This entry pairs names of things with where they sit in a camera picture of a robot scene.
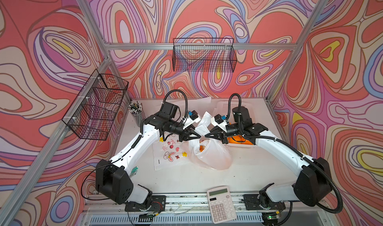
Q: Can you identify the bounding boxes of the green pen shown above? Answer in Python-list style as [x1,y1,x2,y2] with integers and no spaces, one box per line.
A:
[129,166,139,178]

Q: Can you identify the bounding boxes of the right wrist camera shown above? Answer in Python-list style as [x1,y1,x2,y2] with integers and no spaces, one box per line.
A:
[211,114,227,131]

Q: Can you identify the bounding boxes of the black wire basket rear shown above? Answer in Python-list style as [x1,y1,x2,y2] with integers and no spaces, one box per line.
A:
[172,37,237,73]

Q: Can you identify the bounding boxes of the black wire basket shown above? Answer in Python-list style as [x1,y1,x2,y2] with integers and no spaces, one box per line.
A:
[172,37,237,73]
[61,70,129,140]

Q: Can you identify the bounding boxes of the bottom edge orange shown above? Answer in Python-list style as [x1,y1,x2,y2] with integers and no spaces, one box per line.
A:
[228,135,253,145]

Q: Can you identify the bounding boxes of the white plastic basket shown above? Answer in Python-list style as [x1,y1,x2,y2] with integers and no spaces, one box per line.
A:
[212,98,266,148]

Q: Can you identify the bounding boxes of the black wire basket left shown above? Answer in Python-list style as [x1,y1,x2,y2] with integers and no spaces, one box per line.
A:
[61,70,129,140]

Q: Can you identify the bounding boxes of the metal pen cup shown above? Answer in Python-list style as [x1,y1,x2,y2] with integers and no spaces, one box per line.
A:
[128,101,143,126]

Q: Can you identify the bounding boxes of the flat printed bag on table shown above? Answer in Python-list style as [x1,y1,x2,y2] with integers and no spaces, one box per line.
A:
[153,134,190,171]

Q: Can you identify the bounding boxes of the white printed plastic bag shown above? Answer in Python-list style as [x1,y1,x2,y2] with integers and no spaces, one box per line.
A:
[188,111,232,170]

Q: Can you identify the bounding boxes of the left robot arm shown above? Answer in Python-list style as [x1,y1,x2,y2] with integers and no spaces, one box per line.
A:
[95,102,200,208]

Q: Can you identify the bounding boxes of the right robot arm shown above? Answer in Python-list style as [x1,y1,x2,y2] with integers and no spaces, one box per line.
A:
[205,106,343,214]

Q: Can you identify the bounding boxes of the pink desk calculator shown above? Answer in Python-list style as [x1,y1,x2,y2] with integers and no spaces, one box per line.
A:
[207,186,237,224]

